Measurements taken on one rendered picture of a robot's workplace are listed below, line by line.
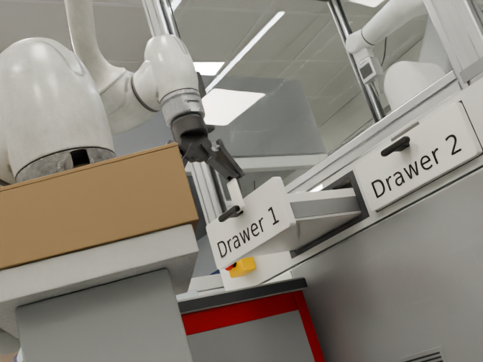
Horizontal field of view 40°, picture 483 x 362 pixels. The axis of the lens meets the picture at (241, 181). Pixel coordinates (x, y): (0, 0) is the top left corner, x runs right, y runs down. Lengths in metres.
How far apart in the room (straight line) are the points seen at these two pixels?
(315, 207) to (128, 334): 0.65
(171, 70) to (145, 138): 1.01
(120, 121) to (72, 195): 0.68
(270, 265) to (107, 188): 0.95
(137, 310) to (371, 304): 0.75
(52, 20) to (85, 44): 2.52
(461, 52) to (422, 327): 0.55
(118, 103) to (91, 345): 0.76
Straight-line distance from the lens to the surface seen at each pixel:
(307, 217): 1.38
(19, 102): 1.01
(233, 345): 1.47
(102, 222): 0.85
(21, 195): 0.87
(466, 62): 1.32
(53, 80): 1.01
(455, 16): 1.35
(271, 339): 1.53
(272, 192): 1.35
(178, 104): 1.41
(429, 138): 1.34
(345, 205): 1.46
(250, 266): 1.79
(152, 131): 2.45
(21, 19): 3.98
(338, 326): 1.60
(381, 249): 1.46
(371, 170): 1.44
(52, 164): 0.96
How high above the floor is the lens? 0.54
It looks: 17 degrees up
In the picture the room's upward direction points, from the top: 17 degrees counter-clockwise
